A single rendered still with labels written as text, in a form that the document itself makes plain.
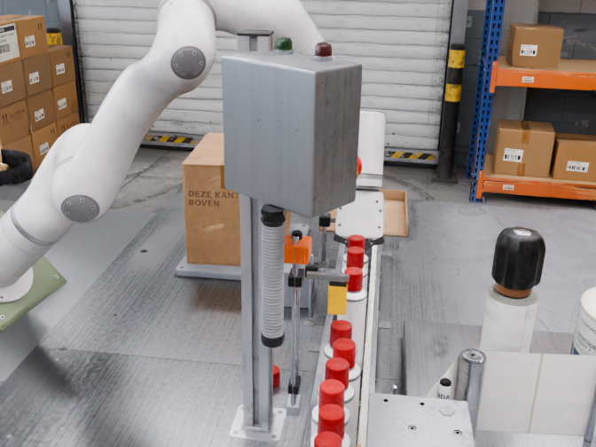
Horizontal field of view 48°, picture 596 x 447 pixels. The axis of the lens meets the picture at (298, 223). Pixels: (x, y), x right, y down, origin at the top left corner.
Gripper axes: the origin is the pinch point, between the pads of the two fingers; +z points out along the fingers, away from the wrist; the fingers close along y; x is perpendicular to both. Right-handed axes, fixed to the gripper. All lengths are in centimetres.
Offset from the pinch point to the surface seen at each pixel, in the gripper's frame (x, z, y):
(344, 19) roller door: 368, -150, -29
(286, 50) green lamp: -53, -32, -10
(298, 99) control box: -61, -25, -7
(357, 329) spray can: -23.5, 10.2, 1.3
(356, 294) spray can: -25.4, 3.7, 0.9
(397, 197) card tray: 83, -15, 10
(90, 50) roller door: 389, -126, -237
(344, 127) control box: -57, -22, -1
